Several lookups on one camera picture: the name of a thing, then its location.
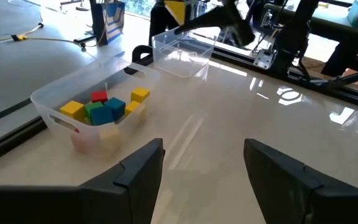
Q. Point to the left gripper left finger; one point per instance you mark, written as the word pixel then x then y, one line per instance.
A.
pixel 129 193

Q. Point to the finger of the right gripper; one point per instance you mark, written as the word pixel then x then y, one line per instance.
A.
pixel 207 20

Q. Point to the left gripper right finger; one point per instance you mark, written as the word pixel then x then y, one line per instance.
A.
pixel 278 186

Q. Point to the green cube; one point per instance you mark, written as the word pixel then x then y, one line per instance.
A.
pixel 91 107

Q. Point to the red cube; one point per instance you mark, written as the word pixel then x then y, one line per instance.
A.
pixel 99 96

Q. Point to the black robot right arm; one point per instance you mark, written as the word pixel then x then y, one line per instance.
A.
pixel 294 31

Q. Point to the silver mounting plate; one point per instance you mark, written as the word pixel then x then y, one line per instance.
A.
pixel 264 59

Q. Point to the black clamp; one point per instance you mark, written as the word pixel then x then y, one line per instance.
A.
pixel 134 55

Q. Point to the glossy white table sheet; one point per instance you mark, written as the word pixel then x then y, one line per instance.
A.
pixel 213 124

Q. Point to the black workbench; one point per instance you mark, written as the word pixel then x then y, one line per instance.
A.
pixel 337 25

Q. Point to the blue and white box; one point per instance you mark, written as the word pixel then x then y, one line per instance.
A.
pixel 109 21

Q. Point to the black stand post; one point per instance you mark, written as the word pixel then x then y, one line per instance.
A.
pixel 157 21

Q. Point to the black aluminium table frame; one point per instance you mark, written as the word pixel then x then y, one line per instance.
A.
pixel 11 141

